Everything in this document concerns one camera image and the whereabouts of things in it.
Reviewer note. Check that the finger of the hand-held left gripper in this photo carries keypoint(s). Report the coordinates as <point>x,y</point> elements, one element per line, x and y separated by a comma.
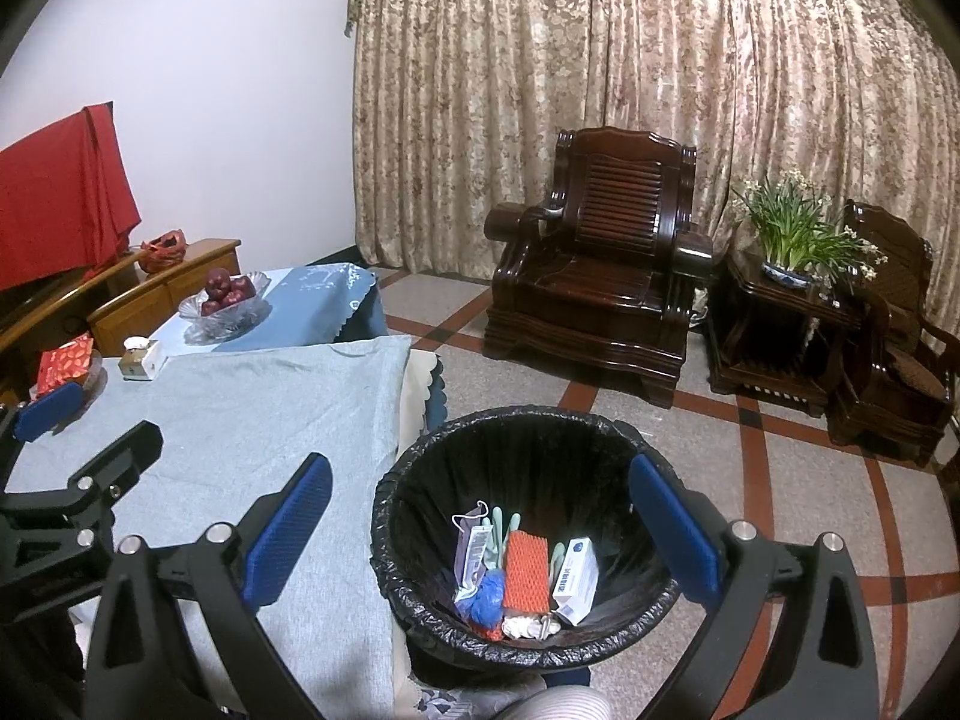
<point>49,409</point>
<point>127,457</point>

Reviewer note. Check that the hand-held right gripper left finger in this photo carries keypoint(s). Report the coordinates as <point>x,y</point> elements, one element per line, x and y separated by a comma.
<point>289,532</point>

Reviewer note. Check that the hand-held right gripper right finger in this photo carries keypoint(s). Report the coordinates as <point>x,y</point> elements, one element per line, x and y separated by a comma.
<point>675,532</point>

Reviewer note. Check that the white medicine box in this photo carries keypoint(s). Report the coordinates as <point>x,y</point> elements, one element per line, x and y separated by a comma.
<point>577,577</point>

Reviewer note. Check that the black-lined trash bin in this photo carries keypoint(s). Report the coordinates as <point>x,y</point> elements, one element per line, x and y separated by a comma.
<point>540,465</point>

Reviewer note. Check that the orange foam fruit net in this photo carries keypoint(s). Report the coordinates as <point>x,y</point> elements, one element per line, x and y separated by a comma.
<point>526,574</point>

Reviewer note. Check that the white tissue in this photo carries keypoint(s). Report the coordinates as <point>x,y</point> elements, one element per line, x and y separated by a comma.
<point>525,626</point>

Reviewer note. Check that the purple face mask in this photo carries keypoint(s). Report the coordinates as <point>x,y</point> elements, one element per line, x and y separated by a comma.
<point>471,521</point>

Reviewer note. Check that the blue shoe cover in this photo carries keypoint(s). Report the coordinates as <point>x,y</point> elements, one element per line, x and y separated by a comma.
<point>484,600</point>

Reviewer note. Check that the red packets in dish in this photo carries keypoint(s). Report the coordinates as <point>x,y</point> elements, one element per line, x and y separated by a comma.
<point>64,364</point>

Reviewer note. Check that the glass dish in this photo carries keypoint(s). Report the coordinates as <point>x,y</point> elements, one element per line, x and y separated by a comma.
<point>96,379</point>

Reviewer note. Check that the small gold and white box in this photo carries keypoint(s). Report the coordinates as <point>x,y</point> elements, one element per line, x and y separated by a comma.
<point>135,367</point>

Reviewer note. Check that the wooden sideboard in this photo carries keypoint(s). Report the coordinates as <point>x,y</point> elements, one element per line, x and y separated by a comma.
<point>150,304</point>

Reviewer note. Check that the glass fruit bowl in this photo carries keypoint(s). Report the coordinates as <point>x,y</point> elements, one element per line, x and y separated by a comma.
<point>225,326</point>

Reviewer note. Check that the red apple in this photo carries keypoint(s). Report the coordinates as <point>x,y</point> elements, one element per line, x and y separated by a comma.
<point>241,289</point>
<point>219,281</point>
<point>210,307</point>

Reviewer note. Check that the red woven basket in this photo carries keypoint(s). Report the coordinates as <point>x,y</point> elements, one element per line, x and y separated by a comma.
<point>163,253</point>

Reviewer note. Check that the cream scalloped table cover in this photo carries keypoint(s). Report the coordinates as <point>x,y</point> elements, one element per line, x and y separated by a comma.
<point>424,390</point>

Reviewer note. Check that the person's white trousers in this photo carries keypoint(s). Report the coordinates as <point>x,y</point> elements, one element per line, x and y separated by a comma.
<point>562,709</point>

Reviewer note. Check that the dark wooden side table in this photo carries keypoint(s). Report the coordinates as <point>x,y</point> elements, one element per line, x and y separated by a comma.
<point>772,337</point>

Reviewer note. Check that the red cloth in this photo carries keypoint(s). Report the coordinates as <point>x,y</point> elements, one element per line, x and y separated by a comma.
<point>60,187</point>

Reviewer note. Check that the blue patterned cloth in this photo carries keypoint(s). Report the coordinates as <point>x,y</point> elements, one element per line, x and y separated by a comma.
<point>442,705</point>

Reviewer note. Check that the blue scalloped tablecloth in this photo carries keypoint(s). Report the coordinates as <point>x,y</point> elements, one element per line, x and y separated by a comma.
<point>322,300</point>

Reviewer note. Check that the dark wooden armchair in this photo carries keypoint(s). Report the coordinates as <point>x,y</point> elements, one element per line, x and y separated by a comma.
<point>600,277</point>
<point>892,390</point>

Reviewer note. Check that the potted narcissus plant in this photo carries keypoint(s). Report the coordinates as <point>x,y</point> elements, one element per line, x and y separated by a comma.
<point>795,232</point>

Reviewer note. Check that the beige patterned curtain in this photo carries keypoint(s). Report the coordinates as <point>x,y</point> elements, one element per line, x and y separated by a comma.
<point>525,90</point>

